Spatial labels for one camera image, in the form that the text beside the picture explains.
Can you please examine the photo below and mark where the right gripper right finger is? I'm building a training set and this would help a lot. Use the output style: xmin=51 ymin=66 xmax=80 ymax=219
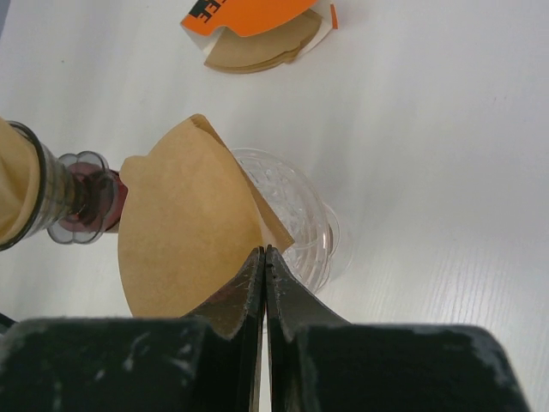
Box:
xmin=265 ymin=247 xmax=528 ymax=411

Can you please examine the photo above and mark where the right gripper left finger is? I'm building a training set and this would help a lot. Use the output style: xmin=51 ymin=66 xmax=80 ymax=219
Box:
xmin=1 ymin=248 xmax=265 ymax=411

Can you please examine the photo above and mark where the clear glass cup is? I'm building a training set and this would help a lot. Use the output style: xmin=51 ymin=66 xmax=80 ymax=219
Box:
xmin=232 ymin=148 xmax=333 ymax=294

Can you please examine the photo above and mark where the clear plastic coffee dripper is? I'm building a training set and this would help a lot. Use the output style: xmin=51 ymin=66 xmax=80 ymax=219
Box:
xmin=0 ymin=120 xmax=124 ymax=252

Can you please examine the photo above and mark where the brown paper coffee filter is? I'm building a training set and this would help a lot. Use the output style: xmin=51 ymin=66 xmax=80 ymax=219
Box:
xmin=1 ymin=118 xmax=40 ymax=246

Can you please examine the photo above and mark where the brown paper filter stack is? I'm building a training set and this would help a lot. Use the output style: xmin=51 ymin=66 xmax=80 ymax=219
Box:
xmin=204 ymin=10 xmax=322 ymax=74

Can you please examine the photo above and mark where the orange coffee filter package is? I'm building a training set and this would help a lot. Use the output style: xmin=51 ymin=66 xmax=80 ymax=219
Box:
xmin=180 ymin=0 xmax=339 ymax=53

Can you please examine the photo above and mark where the clear glass with brown band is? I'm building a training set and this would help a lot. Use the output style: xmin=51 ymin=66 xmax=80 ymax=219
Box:
xmin=324 ymin=203 xmax=353 ymax=285

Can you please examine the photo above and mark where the glass carafe with red rim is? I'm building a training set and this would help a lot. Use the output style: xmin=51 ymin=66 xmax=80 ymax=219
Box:
xmin=60 ymin=169 xmax=128 ymax=234

